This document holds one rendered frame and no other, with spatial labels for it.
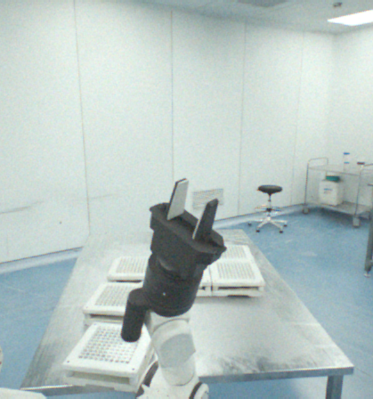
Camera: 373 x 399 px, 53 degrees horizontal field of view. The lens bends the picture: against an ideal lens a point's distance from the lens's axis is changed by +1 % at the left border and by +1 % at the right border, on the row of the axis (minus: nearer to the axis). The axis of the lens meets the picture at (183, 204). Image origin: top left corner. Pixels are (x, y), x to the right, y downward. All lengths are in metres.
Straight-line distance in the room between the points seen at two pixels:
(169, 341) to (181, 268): 0.14
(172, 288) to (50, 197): 3.93
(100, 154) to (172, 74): 1.37
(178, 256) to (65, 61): 3.99
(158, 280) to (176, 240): 0.07
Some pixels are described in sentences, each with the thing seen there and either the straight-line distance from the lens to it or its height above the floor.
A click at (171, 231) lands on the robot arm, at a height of 1.54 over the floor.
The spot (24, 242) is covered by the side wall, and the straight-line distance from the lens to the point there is 4.50.
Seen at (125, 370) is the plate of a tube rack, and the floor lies 0.93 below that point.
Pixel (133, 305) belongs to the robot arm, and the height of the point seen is 1.41.
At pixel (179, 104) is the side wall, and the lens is 4.99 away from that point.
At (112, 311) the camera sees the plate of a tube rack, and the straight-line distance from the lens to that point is 1.57.
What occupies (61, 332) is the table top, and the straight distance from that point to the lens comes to 1.62.
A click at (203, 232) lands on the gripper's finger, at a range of 0.50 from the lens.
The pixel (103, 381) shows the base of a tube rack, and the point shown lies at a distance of 1.31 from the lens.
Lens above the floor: 1.70
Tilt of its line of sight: 14 degrees down
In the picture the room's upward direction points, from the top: straight up
